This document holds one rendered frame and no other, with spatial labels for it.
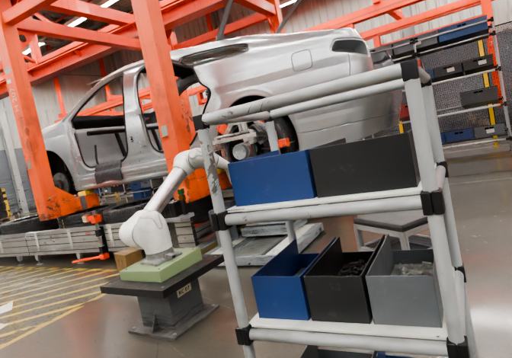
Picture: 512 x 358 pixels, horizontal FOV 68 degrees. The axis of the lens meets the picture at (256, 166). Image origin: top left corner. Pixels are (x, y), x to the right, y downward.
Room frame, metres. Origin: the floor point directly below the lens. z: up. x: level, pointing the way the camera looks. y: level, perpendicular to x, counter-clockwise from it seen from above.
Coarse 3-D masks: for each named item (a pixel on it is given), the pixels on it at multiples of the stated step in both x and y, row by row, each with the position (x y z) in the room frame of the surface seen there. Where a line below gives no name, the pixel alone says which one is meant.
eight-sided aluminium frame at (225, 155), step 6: (258, 120) 3.18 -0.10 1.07; (228, 126) 3.32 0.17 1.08; (234, 126) 3.34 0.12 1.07; (264, 126) 3.15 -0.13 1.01; (228, 132) 3.33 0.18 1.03; (276, 132) 3.17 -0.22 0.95; (222, 138) 3.36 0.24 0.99; (222, 150) 3.37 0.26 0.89; (228, 150) 3.41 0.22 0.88; (222, 156) 3.38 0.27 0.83; (228, 156) 3.40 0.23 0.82
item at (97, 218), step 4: (84, 216) 3.93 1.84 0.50; (88, 216) 3.91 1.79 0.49; (92, 216) 3.75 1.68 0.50; (96, 216) 3.75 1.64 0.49; (100, 216) 3.79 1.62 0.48; (84, 220) 3.93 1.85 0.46; (88, 220) 3.92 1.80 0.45; (92, 220) 3.75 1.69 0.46; (96, 220) 3.74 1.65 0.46; (100, 220) 3.78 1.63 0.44; (96, 256) 3.81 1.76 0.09; (100, 256) 3.76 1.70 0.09; (104, 256) 3.75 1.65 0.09; (108, 256) 3.79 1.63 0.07; (76, 260) 3.85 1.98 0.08; (80, 260) 3.82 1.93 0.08; (84, 260) 3.81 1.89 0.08; (88, 260) 3.80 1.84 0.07
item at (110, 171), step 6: (108, 162) 4.35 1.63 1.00; (114, 162) 4.29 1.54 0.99; (120, 162) 4.23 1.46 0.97; (96, 168) 4.43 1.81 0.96; (102, 168) 4.37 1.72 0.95; (108, 168) 4.33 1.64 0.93; (114, 168) 4.27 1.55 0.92; (96, 174) 4.40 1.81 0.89; (102, 174) 4.35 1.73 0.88; (108, 174) 4.30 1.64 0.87; (114, 174) 4.25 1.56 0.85; (120, 174) 4.21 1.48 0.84; (96, 180) 4.40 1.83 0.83; (102, 180) 4.37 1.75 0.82; (114, 180) 4.26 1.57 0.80; (120, 180) 4.22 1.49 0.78
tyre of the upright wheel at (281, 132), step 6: (276, 120) 3.21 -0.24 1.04; (282, 120) 3.31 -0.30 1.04; (276, 126) 3.20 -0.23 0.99; (282, 126) 3.21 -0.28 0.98; (288, 126) 3.32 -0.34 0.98; (282, 132) 3.18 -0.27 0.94; (288, 132) 3.26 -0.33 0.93; (282, 138) 3.18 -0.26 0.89; (294, 138) 3.33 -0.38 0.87; (294, 144) 3.31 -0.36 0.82; (282, 150) 3.19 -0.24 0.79; (288, 150) 3.19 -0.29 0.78; (294, 150) 3.31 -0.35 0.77
